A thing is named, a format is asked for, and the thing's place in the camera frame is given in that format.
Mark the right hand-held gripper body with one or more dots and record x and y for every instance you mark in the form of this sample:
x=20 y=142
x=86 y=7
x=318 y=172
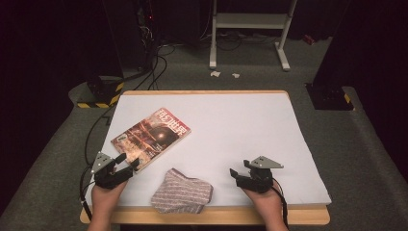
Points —
x=256 y=181

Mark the small red object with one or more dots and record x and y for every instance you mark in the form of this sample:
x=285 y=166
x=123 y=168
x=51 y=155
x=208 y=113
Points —
x=309 y=39

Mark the glossy illustrated magazine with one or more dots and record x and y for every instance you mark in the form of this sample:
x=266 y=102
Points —
x=150 y=138

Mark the person's right hand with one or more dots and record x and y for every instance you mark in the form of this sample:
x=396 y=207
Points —
x=269 y=203

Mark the white paper scrap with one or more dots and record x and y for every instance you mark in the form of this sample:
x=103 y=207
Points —
x=236 y=75
x=215 y=74

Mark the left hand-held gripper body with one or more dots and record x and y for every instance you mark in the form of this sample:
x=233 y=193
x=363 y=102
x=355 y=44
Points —
x=107 y=178

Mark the dark curtain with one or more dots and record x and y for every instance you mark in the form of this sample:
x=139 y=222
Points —
x=41 y=80
x=378 y=64

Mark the person's left hand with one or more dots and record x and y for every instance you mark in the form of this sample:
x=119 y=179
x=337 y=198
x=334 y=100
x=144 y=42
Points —
x=106 y=199

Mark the white table mat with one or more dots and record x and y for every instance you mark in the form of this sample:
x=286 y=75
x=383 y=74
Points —
x=240 y=134

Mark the grey striped fluffy cloth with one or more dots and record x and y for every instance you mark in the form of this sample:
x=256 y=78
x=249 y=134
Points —
x=181 y=192

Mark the white metal stand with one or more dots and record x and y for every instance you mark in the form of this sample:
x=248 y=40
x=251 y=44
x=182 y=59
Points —
x=250 y=20

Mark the wooden table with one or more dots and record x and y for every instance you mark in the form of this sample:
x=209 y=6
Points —
x=205 y=216

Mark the black base with hazard tape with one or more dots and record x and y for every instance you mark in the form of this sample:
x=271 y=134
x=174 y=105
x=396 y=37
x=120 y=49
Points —
x=102 y=93
x=330 y=97

